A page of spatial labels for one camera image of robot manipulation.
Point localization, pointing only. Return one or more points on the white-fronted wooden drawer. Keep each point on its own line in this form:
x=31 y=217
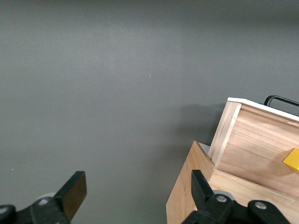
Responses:
x=257 y=144

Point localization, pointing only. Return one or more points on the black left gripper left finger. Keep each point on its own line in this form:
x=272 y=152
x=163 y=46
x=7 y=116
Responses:
x=70 y=196

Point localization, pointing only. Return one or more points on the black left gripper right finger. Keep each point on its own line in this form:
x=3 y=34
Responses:
x=205 y=200

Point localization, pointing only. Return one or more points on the wooden drawer cabinet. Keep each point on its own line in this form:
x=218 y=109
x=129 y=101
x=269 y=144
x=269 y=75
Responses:
x=184 y=186

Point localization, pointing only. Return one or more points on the yellow cube block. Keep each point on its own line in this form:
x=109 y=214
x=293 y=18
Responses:
x=293 y=161

